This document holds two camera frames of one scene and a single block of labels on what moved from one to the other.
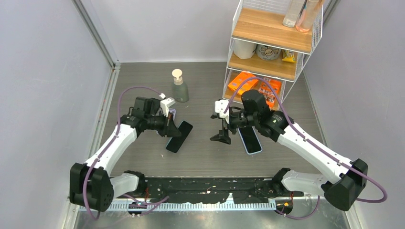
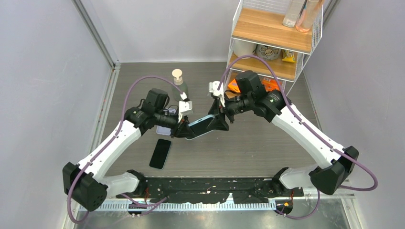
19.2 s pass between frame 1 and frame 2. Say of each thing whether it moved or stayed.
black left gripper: moved
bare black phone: moved
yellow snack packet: stayed
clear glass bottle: stayed
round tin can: stayed
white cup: stayed
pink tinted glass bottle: stayed
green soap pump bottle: stayed
